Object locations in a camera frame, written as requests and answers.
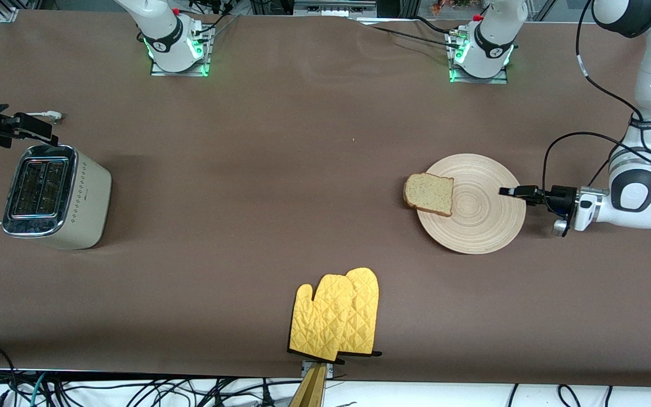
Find black u-shaped cable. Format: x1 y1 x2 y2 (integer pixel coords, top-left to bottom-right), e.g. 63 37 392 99
556 384 581 407

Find long black base cable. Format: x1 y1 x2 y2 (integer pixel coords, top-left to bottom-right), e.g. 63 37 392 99
366 24 464 49

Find yellow quilted oven mitt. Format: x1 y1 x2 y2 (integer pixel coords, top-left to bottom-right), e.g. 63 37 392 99
338 267 383 358
288 274 355 363

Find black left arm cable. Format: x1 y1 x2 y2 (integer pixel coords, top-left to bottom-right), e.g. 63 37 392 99
541 0 651 196

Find cream and chrome toaster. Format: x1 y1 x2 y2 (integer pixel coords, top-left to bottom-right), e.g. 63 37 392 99
2 144 112 250

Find slice of brown bread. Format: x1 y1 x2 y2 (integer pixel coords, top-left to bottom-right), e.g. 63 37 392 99
403 173 455 218

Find black cables at right base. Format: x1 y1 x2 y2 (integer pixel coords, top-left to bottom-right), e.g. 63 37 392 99
189 0 241 44

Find short black base cable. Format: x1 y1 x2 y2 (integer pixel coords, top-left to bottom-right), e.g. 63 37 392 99
414 16 454 36

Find teal cable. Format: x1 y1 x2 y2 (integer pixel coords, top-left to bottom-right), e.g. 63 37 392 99
29 372 49 407

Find small metal bracket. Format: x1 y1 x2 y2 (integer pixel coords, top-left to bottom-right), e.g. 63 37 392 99
301 360 335 380

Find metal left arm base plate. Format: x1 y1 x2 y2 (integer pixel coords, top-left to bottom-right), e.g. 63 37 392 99
449 29 509 85

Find tangle of black floor cables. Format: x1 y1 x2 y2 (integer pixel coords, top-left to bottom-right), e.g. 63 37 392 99
49 376 303 407

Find wooden stick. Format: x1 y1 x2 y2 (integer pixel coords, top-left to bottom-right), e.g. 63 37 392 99
289 363 327 407

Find aluminium frame profile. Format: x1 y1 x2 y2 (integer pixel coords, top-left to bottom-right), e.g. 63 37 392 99
0 0 41 23

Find grey metal equipment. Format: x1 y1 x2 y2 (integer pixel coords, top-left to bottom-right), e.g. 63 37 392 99
293 0 378 18

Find round light wooden plate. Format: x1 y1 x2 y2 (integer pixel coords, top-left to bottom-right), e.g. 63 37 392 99
416 154 527 254

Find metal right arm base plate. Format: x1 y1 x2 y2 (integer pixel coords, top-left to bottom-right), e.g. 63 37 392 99
150 24 212 77

